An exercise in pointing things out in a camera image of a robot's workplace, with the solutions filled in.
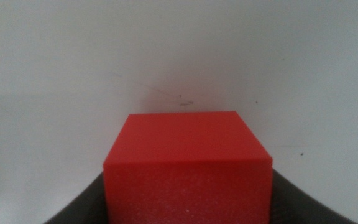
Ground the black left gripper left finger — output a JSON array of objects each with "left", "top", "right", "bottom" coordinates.
[{"left": 44, "top": 172, "right": 109, "bottom": 224}]

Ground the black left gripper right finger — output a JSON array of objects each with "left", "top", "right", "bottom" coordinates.
[{"left": 271, "top": 169, "right": 358, "bottom": 224}]

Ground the red cube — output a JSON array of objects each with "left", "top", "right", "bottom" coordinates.
[{"left": 103, "top": 111, "right": 273, "bottom": 224}]

